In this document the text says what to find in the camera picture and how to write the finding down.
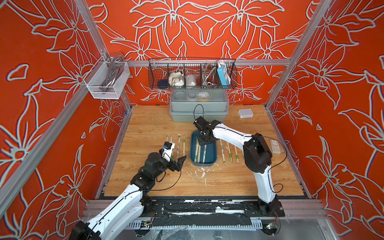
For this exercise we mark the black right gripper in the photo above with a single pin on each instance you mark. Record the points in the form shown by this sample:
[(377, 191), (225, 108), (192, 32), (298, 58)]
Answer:
[(200, 141)]

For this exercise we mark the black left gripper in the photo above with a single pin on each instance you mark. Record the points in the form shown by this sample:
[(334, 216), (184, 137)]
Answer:
[(178, 165)]

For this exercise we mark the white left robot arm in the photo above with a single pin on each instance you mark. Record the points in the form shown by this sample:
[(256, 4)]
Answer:
[(131, 203)]

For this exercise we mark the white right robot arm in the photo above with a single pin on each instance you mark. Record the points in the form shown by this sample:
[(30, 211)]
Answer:
[(258, 156)]

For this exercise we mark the wrapped chopsticks green band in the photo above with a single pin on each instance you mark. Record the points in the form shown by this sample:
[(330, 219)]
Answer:
[(204, 154)]

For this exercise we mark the wrapped chopsticks in bin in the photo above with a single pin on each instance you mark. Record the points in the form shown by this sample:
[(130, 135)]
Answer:
[(197, 151)]

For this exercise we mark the grey-green lidded storage box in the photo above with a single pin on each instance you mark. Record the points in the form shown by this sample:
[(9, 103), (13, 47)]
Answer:
[(188, 105)]

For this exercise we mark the blue white box in basket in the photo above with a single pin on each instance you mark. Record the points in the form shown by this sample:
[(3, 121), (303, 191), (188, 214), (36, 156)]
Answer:
[(223, 73)]

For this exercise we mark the teal plastic chopstick bin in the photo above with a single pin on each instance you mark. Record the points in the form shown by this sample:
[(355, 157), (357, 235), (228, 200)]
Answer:
[(202, 156)]

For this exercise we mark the white remote control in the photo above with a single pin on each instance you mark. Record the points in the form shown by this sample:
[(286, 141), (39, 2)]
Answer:
[(275, 146)]

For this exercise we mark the metal tongs in basket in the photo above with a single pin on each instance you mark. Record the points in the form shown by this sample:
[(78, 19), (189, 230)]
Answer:
[(113, 71)]

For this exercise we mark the white network switch box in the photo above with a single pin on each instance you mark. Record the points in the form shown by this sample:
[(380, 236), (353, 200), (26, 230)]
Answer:
[(245, 113)]

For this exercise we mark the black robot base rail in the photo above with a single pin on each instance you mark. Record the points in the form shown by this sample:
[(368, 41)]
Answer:
[(211, 211)]

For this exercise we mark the black wire wall basket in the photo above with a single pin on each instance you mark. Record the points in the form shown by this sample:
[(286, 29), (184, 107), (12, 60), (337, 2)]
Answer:
[(191, 74)]

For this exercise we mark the clear plastic wall basket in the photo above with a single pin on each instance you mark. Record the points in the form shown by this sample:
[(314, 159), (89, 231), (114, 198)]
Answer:
[(99, 73)]

